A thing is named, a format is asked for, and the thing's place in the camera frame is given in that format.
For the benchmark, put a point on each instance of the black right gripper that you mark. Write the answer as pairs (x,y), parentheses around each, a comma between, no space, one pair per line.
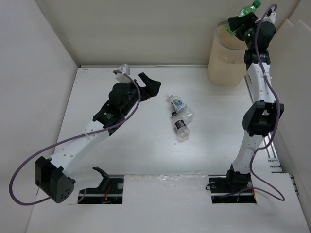
(236,23)

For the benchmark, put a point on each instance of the black label pepsi bottle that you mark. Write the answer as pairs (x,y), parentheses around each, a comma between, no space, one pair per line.
(180,127)

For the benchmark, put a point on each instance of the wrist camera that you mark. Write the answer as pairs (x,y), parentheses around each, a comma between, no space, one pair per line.
(270,17)
(124,69)

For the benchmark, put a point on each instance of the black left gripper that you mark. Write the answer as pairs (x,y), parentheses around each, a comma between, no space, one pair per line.
(152,86)

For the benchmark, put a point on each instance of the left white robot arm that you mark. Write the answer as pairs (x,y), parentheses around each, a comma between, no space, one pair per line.
(57,175)

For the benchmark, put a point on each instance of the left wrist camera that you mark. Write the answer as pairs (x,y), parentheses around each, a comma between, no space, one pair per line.
(124,69)

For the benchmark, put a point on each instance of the cream plastic waste bin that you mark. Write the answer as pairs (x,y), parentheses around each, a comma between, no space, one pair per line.
(226,63)

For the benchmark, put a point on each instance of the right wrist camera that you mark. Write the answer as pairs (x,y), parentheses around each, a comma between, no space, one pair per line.
(270,17)

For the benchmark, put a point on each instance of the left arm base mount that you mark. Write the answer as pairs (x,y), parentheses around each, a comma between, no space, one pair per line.
(108,191)

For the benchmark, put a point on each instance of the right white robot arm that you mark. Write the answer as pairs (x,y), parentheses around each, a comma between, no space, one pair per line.
(263,116)

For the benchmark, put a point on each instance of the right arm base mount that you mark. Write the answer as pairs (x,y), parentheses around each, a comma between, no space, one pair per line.
(224,188)

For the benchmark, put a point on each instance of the green plastic soda bottle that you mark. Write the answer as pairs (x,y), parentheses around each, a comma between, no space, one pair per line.
(244,11)

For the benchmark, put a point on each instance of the green white label bottle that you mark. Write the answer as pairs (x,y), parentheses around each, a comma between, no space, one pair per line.
(181,108)

